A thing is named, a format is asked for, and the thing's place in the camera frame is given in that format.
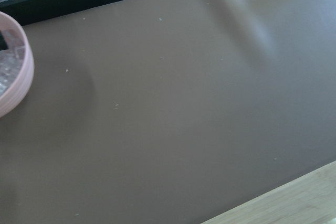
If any pink ribbed bowl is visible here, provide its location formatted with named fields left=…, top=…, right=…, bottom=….
left=1, top=13, right=34, bottom=116

